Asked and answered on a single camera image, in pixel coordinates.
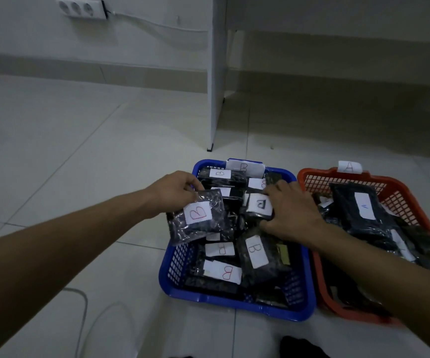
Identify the person's right hand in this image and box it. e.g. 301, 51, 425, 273
259, 179, 327, 252

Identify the person's left hand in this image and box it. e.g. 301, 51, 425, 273
142, 170, 205, 220

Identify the blue plastic basket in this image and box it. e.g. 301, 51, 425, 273
158, 158, 317, 322

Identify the red plastic basket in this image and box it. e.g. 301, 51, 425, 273
296, 167, 430, 326

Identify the person's left forearm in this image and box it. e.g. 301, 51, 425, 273
0, 189, 152, 358

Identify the person's right forearm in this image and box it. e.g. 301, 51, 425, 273
311, 225, 430, 358

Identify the person's black trouser leg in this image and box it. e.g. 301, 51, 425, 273
279, 336, 330, 358

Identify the large white paper tag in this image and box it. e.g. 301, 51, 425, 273
225, 159, 266, 179

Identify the small white paper tag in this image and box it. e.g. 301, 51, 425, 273
337, 161, 364, 175

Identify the white desk side panel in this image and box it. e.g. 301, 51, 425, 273
206, 0, 238, 153

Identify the white wall cable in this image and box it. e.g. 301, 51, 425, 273
106, 10, 210, 34

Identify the white wall socket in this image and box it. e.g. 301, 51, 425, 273
54, 0, 108, 20

